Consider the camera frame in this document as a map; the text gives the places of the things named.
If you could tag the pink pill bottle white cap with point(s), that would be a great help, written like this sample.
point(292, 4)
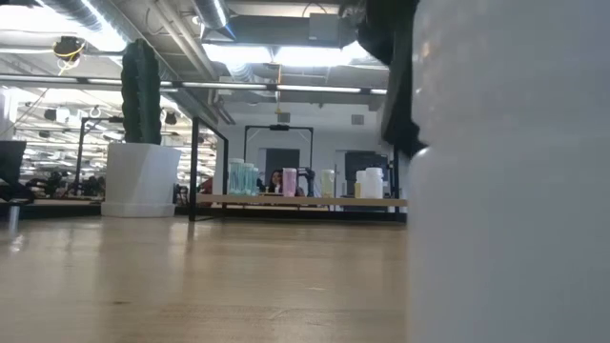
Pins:
point(289, 183)

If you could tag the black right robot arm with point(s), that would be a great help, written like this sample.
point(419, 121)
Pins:
point(400, 95)

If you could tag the background black robot arm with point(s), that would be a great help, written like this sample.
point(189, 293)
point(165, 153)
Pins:
point(93, 185)
point(309, 178)

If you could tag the person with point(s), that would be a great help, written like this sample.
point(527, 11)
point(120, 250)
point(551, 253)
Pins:
point(275, 182)

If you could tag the black cabinet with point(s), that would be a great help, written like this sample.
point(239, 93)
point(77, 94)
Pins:
point(355, 159)

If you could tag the long ceiling light bar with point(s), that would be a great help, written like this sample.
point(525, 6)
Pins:
point(310, 88)

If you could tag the white hexagonal planter pot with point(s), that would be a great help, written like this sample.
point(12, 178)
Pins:
point(140, 181)

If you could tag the green cactus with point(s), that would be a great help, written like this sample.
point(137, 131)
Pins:
point(140, 95)

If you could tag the background wooden table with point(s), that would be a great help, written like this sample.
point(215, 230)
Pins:
point(62, 201)

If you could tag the black box on metal stand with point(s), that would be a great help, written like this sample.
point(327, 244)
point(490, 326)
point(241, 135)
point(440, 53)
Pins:
point(12, 162)

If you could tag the wooden shelf black metal frame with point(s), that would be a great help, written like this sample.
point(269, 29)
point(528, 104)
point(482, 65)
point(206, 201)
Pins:
point(310, 201)

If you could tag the background black gantry frame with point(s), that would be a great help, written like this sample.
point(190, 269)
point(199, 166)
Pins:
point(82, 143)
point(278, 127)

